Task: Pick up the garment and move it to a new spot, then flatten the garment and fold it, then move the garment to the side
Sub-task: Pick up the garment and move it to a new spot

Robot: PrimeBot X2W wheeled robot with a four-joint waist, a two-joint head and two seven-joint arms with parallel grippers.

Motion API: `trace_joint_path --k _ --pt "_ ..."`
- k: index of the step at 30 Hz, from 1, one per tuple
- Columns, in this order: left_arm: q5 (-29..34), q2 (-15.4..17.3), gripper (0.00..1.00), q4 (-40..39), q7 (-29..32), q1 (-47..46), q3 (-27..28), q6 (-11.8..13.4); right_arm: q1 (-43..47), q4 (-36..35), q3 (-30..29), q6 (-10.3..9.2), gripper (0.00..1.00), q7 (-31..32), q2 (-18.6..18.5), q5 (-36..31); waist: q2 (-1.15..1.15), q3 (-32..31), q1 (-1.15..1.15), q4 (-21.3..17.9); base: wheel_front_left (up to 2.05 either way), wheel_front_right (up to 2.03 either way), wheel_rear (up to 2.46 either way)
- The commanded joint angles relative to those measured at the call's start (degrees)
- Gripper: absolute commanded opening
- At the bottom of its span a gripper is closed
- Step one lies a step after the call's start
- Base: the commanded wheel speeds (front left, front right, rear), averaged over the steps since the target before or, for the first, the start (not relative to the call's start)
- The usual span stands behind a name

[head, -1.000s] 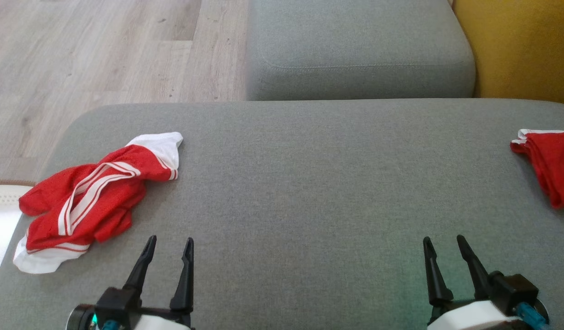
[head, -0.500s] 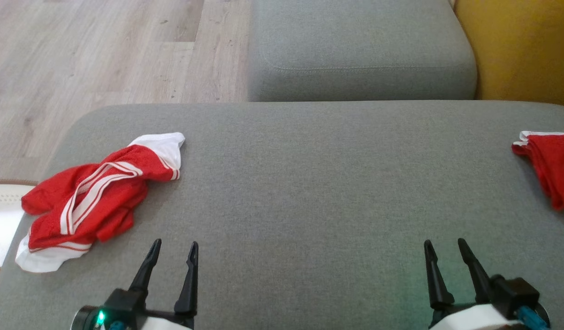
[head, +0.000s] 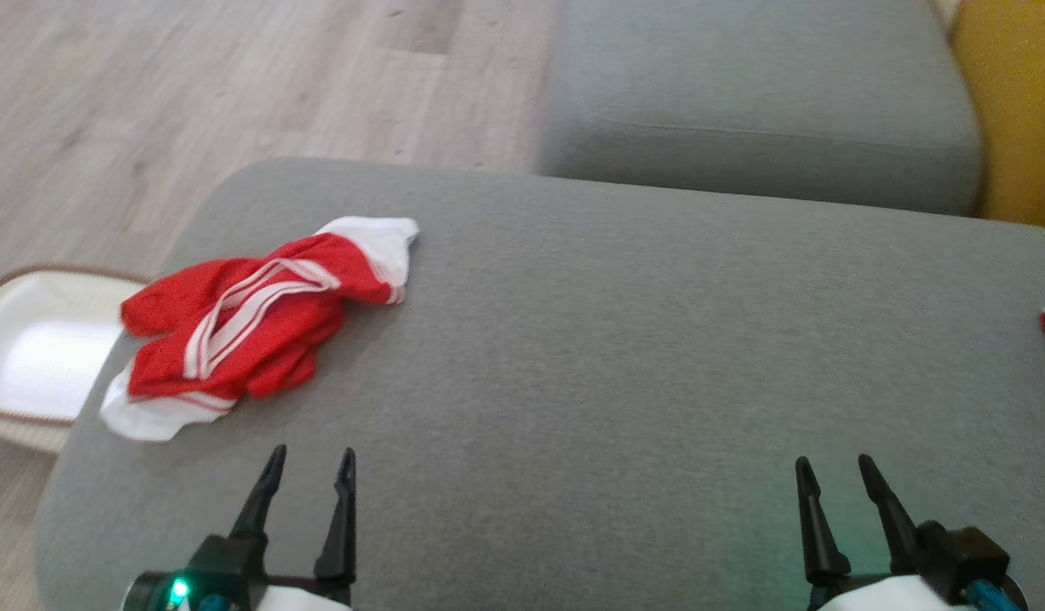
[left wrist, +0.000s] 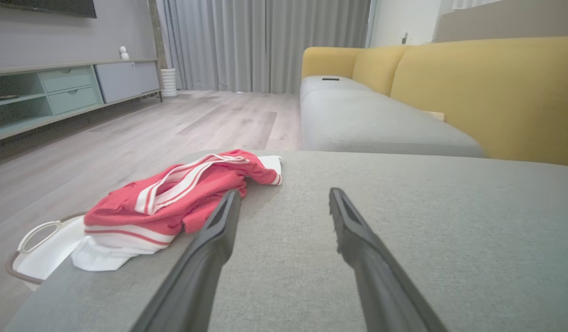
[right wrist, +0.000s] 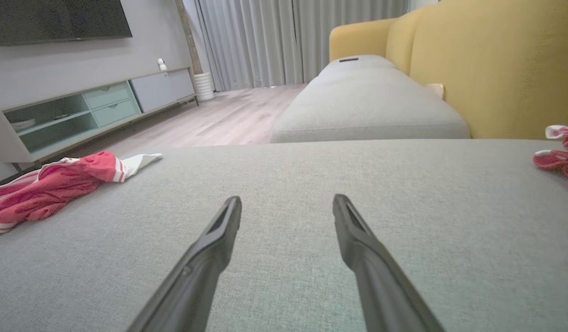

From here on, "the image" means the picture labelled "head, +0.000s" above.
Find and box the small grey sofa cushion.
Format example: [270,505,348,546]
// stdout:
[537,0,986,218]

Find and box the white laundry basket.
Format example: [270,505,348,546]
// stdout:
[0,264,150,456]

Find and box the yellow cushion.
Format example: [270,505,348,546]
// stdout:
[947,0,1045,230]

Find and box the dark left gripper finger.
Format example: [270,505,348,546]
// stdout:
[229,444,287,542]
[314,448,358,586]

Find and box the red and white shirt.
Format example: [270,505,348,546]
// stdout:
[99,216,421,444]

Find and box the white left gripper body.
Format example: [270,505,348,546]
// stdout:
[123,573,354,611]

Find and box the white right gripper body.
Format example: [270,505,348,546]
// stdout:
[807,572,979,611]

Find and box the large grey sofa seat cushion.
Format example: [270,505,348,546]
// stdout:
[34,157,1045,611]

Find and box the blue right gripper connector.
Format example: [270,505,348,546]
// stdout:
[968,580,1026,611]

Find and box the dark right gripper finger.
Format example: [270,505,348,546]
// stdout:
[794,457,852,587]
[857,454,922,575]

